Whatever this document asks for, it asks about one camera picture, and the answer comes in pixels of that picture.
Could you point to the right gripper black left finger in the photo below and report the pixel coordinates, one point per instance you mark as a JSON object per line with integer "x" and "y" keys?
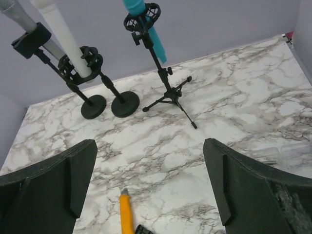
{"x": 47, "y": 197}

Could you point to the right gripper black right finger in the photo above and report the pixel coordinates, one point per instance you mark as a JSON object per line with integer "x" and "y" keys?
{"x": 254, "y": 198}

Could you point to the black shock-mount round-base stand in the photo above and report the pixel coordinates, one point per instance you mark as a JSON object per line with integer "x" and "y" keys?
{"x": 123, "y": 105}

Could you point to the black clip microphone stand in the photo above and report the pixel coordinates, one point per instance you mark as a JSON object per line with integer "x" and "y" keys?
{"x": 29, "y": 44}

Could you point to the white microphone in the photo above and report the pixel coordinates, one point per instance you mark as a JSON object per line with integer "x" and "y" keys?
{"x": 52, "y": 15}

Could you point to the grey silver microphone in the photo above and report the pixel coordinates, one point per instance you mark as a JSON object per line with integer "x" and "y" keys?
{"x": 14, "y": 10}

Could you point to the cyan blue microphone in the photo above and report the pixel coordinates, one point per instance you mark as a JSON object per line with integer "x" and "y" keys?
{"x": 143, "y": 16}

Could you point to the black tripod microphone stand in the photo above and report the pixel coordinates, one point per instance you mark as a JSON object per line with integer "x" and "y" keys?
{"x": 172, "y": 94}

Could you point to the clear plastic screw box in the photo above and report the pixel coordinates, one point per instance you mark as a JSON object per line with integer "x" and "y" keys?
{"x": 289, "y": 157}

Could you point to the orange utility knife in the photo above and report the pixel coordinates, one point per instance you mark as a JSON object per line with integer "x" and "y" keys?
{"x": 126, "y": 215}

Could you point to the black hammer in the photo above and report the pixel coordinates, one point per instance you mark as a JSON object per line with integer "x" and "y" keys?
{"x": 142, "y": 230}

